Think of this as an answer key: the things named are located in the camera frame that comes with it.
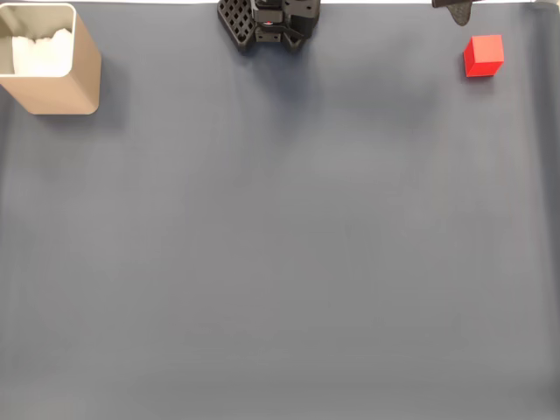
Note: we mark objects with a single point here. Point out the white foam padding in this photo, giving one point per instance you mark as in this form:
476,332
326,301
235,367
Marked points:
41,54

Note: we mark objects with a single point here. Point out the beige open box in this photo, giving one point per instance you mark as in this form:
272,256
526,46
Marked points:
65,94

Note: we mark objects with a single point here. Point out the grey table mat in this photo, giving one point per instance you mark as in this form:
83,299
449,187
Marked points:
280,262

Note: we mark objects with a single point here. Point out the red cube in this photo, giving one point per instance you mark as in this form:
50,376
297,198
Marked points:
483,57

